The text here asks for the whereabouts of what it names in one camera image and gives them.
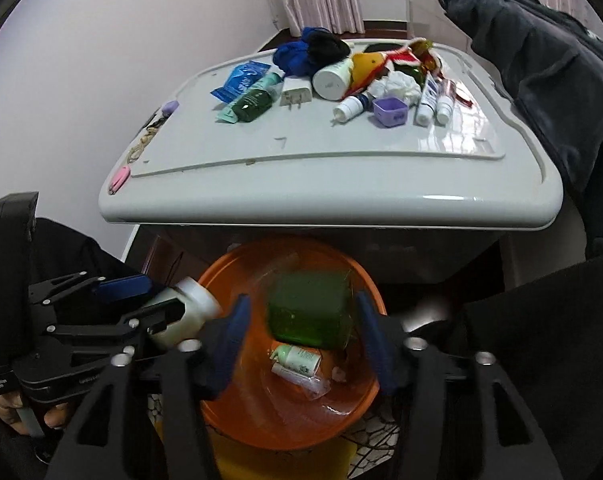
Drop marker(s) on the person's left leg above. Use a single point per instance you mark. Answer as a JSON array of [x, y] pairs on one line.
[[81, 250]]

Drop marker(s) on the purple key fob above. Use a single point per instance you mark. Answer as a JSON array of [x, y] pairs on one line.
[[170, 108]]

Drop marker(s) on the crumpled white tissue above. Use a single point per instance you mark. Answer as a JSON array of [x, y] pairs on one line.
[[400, 85]]

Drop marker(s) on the blue cloth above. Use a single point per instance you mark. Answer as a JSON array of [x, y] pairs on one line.
[[294, 57]]

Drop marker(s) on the dark green round bottle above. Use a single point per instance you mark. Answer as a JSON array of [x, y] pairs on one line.
[[254, 104]]

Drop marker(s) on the blue plastic packet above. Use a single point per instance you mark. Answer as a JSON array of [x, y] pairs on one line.
[[241, 77]]

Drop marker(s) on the yellow plush doll red outfit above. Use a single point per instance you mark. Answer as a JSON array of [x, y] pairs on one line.
[[364, 66]]

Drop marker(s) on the yellow plastic stool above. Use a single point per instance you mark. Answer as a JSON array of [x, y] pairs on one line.
[[281, 462]]

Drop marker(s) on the mint green tube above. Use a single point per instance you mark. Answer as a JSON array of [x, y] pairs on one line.
[[270, 81]]

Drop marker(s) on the dark blue blanket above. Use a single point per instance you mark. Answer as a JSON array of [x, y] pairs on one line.
[[531, 60]]

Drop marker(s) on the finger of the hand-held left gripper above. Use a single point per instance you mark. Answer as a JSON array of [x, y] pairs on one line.
[[131, 325], [124, 286]]

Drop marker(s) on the white green tube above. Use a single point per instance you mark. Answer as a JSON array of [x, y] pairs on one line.
[[299, 358]]

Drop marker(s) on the person's right leg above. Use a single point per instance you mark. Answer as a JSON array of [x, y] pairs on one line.
[[556, 340]]

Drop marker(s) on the white table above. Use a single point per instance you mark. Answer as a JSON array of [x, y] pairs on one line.
[[331, 165]]

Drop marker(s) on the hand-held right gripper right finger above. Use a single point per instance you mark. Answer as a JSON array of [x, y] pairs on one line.
[[376, 345]]

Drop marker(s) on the person's left hand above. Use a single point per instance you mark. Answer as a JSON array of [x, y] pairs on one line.
[[6, 412]]

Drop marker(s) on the black cloth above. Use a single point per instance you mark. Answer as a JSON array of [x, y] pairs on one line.
[[329, 47]]

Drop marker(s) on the person's leg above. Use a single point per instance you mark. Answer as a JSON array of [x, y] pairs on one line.
[[556, 340], [81, 250]]

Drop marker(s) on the white tube red print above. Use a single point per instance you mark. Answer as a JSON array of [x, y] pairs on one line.
[[445, 105]]

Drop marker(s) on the orange plastic basin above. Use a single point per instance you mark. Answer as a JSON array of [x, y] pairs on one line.
[[281, 420]]

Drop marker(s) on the white charger plug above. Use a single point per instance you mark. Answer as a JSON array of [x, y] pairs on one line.
[[296, 91]]

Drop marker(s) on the green square bottle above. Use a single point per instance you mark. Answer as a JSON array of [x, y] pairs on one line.
[[306, 315]]

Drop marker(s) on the pink key fob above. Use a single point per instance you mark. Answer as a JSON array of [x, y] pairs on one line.
[[119, 178]]

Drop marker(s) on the clear plastic tube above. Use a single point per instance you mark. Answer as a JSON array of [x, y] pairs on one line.
[[301, 379]]

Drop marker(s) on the light green jar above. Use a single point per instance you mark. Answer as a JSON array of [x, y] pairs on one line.
[[331, 82]]

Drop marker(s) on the white cabinet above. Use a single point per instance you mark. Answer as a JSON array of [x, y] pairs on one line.
[[431, 15]]

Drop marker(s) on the purple square container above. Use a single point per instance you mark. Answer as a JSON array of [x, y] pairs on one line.
[[389, 115]]

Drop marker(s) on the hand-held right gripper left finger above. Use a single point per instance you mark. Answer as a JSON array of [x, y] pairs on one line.
[[234, 337]]

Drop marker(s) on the small white bottle blue cap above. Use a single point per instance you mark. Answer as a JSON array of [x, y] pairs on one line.
[[349, 107]]

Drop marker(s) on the white plastic bottle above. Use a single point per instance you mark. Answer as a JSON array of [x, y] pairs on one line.
[[197, 300]]

